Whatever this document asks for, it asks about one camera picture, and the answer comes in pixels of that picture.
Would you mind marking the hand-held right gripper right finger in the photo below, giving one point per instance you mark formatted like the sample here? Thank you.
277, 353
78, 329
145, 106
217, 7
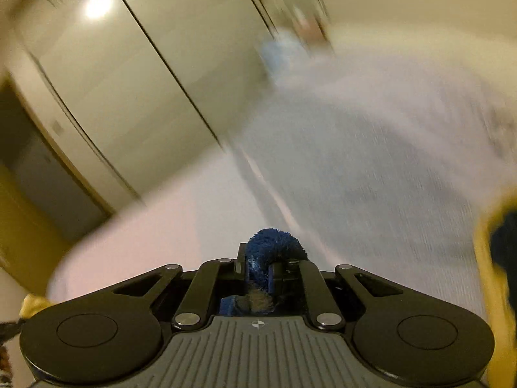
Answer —
282, 279

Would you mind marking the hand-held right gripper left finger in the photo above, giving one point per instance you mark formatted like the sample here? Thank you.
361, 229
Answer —
241, 267

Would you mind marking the navy printed fleece pants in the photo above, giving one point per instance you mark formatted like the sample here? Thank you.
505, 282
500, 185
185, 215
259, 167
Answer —
270, 244

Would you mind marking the grey pink striped blanket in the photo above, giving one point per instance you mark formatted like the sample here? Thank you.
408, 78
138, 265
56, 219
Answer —
363, 190

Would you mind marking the wooden framed door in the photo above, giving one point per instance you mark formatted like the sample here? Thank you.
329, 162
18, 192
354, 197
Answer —
48, 178

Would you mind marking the yellow lined navy fleece garment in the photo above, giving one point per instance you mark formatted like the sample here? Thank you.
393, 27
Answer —
499, 258

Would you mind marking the light blue cloth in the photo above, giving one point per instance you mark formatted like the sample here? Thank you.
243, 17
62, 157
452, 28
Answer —
278, 50

